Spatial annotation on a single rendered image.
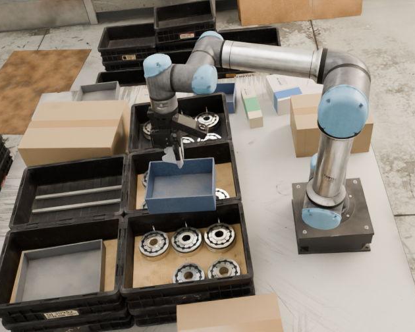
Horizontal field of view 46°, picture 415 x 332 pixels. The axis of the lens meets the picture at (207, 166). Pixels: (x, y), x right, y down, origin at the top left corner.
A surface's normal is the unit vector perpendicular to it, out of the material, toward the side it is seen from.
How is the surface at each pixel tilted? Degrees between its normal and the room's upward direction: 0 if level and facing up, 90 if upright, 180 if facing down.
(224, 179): 0
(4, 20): 90
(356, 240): 90
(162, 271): 0
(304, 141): 90
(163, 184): 1
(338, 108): 85
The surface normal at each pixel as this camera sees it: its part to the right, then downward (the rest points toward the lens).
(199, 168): -0.02, 0.73
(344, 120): -0.28, 0.63
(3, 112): -0.11, -0.69
